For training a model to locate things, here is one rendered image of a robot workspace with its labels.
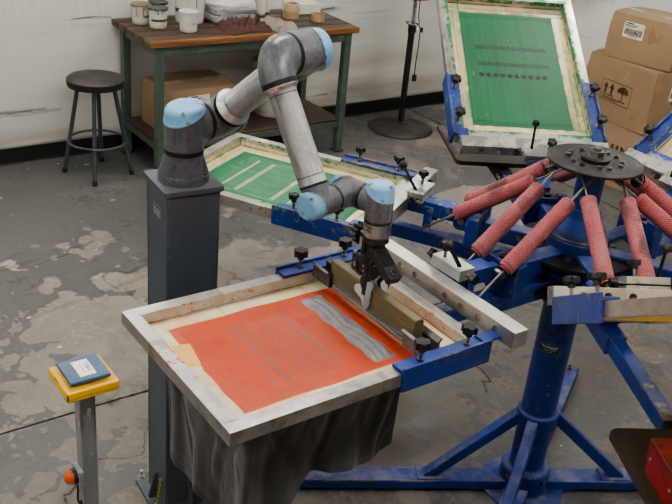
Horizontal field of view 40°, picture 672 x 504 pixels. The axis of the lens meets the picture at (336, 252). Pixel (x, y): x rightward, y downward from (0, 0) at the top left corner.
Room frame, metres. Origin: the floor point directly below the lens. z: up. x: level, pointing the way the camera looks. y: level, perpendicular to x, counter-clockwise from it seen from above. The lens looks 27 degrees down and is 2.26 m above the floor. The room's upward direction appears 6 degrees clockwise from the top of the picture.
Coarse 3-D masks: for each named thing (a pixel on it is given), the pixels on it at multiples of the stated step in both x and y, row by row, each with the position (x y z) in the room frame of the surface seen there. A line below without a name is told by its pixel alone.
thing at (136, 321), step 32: (224, 288) 2.24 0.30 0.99; (256, 288) 2.27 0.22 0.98; (128, 320) 2.03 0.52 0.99; (160, 320) 2.09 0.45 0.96; (448, 320) 2.18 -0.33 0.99; (160, 352) 1.89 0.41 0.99; (192, 384) 1.77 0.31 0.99; (352, 384) 1.83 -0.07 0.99; (384, 384) 1.86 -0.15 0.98; (224, 416) 1.66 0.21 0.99; (256, 416) 1.67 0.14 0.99; (288, 416) 1.69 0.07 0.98
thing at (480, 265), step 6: (480, 258) 2.48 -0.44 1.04; (474, 264) 2.44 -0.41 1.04; (480, 264) 2.44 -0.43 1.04; (486, 264) 2.45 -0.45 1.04; (438, 270) 2.38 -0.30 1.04; (480, 270) 2.41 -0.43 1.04; (486, 270) 2.43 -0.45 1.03; (492, 270) 2.44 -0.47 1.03; (480, 276) 2.41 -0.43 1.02; (486, 276) 2.43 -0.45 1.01; (462, 282) 2.37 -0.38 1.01; (480, 282) 2.42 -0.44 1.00
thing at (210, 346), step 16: (272, 304) 2.24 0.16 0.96; (288, 304) 2.25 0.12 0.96; (336, 304) 2.27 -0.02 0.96; (352, 304) 2.28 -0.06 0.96; (208, 320) 2.12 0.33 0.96; (224, 320) 2.13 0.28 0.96; (240, 320) 2.13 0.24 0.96; (304, 320) 2.17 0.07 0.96; (320, 320) 2.18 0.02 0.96; (176, 336) 2.02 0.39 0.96; (192, 336) 2.03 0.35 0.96; (208, 336) 2.04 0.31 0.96; (208, 352) 1.96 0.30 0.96; (224, 352) 1.97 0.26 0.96; (240, 352) 1.98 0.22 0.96
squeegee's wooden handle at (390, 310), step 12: (336, 264) 2.33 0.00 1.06; (336, 276) 2.32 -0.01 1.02; (348, 276) 2.28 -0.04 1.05; (360, 276) 2.26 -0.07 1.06; (348, 288) 2.27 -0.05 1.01; (360, 300) 2.23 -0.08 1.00; (372, 300) 2.18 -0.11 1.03; (384, 300) 2.15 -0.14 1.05; (396, 300) 2.14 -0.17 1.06; (384, 312) 2.14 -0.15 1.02; (396, 312) 2.10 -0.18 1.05; (408, 312) 2.08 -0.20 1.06; (396, 324) 2.10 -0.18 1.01; (408, 324) 2.06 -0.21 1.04; (420, 324) 2.05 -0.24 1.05; (420, 336) 2.06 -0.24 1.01
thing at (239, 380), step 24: (336, 336) 2.10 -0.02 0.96; (384, 336) 2.12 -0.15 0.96; (240, 360) 1.94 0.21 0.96; (360, 360) 1.99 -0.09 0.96; (384, 360) 2.01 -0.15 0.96; (240, 384) 1.84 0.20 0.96; (264, 384) 1.85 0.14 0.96; (288, 384) 1.86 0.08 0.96; (312, 384) 1.87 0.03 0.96; (240, 408) 1.74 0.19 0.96
